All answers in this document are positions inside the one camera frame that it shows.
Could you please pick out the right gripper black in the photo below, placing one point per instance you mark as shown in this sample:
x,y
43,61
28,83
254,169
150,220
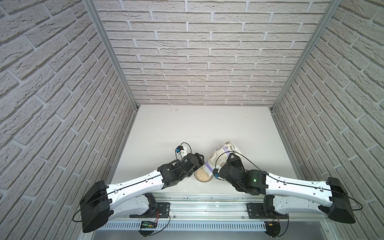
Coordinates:
x,y
226,167

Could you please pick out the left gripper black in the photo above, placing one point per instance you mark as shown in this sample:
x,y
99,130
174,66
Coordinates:
x,y
197,160

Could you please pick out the patterned white breakfast bowl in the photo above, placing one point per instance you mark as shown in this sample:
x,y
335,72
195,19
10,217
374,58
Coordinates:
x,y
202,177

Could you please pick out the white oats bag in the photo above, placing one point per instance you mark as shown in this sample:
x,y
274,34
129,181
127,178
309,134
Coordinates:
x,y
219,157

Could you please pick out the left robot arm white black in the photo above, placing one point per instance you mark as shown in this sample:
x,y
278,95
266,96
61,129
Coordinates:
x,y
134,198

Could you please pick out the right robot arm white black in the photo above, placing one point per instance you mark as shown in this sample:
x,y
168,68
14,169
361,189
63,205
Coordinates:
x,y
283,196

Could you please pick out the oats in bowl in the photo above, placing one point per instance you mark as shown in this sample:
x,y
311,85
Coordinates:
x,y
203,176

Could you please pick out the black round connector box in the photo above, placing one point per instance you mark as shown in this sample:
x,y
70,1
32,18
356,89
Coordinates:
x,y
273,229

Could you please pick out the green circuit board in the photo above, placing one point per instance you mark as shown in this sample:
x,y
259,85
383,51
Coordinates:
x,y
148,225

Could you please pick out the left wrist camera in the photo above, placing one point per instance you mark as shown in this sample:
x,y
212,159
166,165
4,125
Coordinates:
x,y
180,152

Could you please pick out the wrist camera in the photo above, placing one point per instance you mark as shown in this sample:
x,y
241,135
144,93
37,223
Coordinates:
x,y
216,173
180,152

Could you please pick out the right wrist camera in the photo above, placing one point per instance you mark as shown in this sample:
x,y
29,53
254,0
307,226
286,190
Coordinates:
x,y
216,173

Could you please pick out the aluminium mounting rail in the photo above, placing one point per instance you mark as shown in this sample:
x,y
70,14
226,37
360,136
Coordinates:
x,y
227,208

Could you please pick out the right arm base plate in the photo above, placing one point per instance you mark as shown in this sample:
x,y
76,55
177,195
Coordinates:
x,y
261,211

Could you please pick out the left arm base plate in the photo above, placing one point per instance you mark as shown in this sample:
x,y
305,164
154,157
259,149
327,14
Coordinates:
x,y
156,210

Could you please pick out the white slotted cable duct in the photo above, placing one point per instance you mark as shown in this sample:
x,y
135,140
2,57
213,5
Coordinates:
x,y
210,226

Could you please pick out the left aluminium corner post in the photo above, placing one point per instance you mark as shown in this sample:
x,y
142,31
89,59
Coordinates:
x,y
94,15

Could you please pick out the aluminium corner post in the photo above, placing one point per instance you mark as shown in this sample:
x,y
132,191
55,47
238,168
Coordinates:
x,y
324,21
94,15

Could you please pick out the right aluminium corner post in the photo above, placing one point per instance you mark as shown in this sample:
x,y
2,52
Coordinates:
x,y
324,21

